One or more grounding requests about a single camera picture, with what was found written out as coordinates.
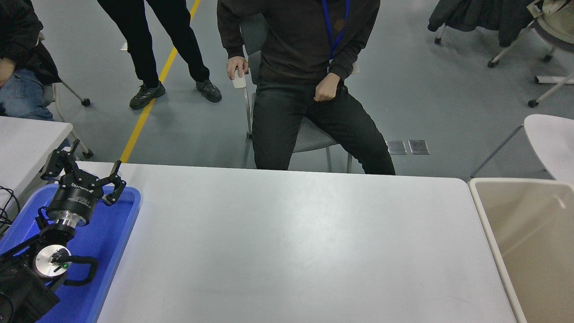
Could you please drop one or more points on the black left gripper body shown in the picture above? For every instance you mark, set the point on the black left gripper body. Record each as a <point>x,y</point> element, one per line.
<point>74,199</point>

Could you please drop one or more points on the person's right hand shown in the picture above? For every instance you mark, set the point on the person's right hand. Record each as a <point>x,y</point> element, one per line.
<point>236,65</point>

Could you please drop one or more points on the person's left hand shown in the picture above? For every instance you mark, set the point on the person's left hand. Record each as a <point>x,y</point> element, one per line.
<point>326,88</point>

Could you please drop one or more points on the white side table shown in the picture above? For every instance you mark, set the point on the white side table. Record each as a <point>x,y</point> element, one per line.
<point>27,143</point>

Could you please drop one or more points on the blue plastic tray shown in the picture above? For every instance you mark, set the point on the blue plastic tray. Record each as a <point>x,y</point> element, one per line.
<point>98,251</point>

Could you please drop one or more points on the yellow floor tape line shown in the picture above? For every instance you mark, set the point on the yellow floor tape line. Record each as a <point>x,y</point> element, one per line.
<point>141,125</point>

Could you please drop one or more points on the grey chair with white armrests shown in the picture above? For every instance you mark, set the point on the grey chair with white armrests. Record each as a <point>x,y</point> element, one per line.
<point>58,96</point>
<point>309,134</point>

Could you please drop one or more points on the person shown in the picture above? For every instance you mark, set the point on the person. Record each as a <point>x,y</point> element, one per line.
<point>18,40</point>
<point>291,45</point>
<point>139,36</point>

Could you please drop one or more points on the silver floor outlet plate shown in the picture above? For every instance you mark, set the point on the silver floor outlet plate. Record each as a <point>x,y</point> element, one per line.
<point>419,147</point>
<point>397,147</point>

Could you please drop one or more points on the dark jacket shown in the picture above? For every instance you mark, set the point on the dark jacket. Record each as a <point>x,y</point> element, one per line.
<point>484,15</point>

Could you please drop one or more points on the large pale bin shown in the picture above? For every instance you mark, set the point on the large pale bin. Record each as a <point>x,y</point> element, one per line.
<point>529,251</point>

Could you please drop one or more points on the white plastic chair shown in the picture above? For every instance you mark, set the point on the white plastic chair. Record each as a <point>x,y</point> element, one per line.
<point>551,139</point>

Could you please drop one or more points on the white wheeled stand base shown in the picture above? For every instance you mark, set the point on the white wheeled stand base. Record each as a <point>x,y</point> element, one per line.
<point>551,80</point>

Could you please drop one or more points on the grey wheeled chair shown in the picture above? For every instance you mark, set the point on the grey wheeled chair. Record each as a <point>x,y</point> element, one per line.
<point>560,42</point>

